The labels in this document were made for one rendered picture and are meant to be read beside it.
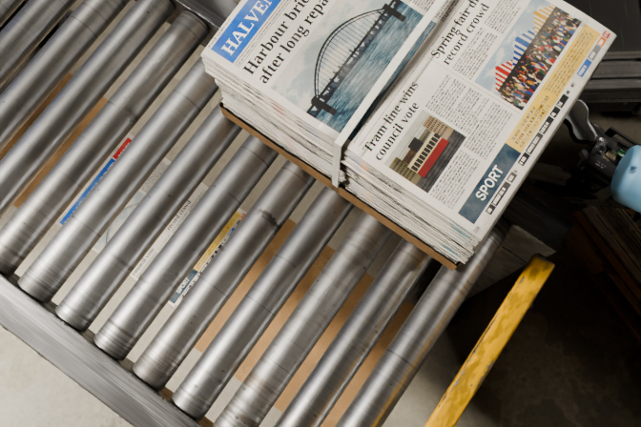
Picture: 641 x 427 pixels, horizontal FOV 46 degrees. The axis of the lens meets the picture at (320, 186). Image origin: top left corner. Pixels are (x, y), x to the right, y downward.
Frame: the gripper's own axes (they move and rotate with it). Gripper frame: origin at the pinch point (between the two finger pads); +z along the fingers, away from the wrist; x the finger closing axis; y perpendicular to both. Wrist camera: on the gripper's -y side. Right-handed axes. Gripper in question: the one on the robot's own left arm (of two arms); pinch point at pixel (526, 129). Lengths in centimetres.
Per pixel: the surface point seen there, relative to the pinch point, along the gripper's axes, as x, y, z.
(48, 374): 79, -79, 56
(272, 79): 21.5, 23.6, 26.6
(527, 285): 19.4, 2.5, -11.1
